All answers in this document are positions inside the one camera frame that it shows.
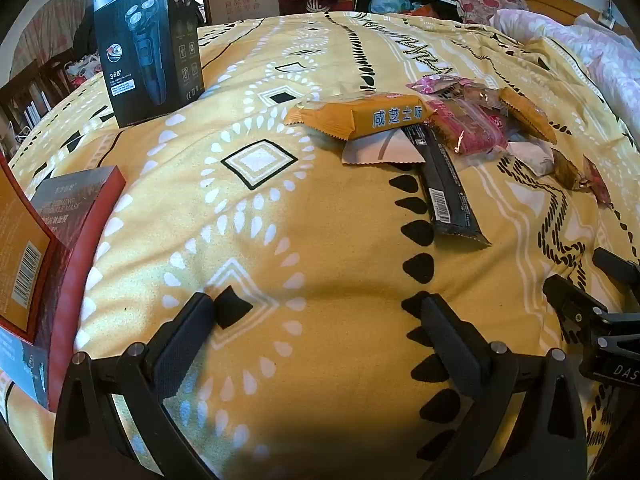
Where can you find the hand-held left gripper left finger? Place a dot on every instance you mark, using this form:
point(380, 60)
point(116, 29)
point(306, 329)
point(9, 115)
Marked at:
point(187, 340)

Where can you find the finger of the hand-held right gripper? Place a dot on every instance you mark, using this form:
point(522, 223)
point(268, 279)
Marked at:
point(620, 266)
point(572, 310)

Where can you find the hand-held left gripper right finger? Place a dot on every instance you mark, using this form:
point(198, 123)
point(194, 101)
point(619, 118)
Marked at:
point(452, 345)

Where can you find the brown candy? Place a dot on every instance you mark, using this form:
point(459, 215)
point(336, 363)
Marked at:
point(570, 172)

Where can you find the white snack packet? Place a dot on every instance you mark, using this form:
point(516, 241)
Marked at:
point(380, 152)
point(532, 157)

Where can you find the black snack bar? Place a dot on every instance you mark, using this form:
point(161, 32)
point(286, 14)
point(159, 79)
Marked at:
point(445, 190)

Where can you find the small orange snack packet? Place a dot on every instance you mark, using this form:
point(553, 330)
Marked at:
point(530, 115)

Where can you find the pink red snack packet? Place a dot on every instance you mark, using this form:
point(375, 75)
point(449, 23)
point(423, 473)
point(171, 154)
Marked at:
point(467, 127)

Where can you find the clear brown snack packet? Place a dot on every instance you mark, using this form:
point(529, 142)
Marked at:
point(482, 97)

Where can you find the long orange snack packet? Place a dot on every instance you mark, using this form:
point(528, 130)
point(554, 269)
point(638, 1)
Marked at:
point(360, 112)

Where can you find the small pink snack packet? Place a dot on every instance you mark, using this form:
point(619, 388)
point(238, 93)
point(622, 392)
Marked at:
point(435, 85)

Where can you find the yellow patterned bedspread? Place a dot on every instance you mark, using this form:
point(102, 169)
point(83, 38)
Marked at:
point(320, 270)

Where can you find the blue box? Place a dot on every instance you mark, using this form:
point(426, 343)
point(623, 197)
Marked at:
point(20, 365)

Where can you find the red orange box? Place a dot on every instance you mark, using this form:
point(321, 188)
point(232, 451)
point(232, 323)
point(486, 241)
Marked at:
point(30, 240)

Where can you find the pink floral quilt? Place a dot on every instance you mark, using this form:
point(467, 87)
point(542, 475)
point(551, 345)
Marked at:
point(600, 50)

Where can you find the wooden headboard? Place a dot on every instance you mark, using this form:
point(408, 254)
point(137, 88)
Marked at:
point(555, 2)

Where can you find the dark wooden desk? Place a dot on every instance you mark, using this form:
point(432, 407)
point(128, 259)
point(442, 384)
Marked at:
point(35, 95)

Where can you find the black shaver box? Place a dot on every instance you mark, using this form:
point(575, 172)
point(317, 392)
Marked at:
point(145, 50)

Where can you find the pink arched cloth cover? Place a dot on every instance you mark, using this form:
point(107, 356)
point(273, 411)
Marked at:
point(45, 30)

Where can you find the large plain cardboard box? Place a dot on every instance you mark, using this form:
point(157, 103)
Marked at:
point(245, 2)

